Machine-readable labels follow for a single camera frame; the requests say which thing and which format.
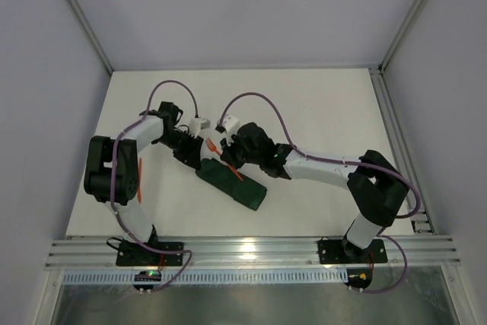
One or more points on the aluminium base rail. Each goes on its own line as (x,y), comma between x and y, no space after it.
(247,252)

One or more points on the orange plastic fork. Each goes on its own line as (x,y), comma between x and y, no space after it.
(213,148)

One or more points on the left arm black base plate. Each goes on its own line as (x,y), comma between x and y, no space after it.
(132,254)

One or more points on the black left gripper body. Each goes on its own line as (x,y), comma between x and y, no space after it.
(192,151)

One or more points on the orange plastic knife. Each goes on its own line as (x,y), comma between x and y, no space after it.
(139,190)

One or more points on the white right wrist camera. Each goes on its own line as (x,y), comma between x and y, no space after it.
(228,128)

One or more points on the black controller board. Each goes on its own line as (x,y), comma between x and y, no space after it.
(147,280)
(358,279)

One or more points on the aluminium frame rail right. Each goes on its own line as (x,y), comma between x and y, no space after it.
(421,221)

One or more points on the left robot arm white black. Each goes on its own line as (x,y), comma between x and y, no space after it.
(113,176)

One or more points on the left black controller board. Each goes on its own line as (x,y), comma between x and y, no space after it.
(147,280)

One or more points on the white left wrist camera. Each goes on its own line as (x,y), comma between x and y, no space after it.
(199,127)

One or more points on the aluminium frame post left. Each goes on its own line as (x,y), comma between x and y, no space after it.
(90,35)

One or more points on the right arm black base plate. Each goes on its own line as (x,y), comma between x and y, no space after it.
(340,251)

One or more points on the aluminium frame post right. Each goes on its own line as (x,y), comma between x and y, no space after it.
(408,22)

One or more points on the green cloth napkin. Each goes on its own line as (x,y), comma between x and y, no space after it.
(245,191)

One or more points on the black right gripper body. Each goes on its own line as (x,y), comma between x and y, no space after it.
(232,150)

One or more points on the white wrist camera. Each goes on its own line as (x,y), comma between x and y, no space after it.
(228,128)
(199,127)

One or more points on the right black controller board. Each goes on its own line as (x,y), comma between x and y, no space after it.
(358,279)

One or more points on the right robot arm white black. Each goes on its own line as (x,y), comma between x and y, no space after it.
(375,185)

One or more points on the aluminium frame post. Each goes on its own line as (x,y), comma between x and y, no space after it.
(90,35)
(408,22)

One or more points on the slotted grey cable duct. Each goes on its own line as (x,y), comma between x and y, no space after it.
(211,276)

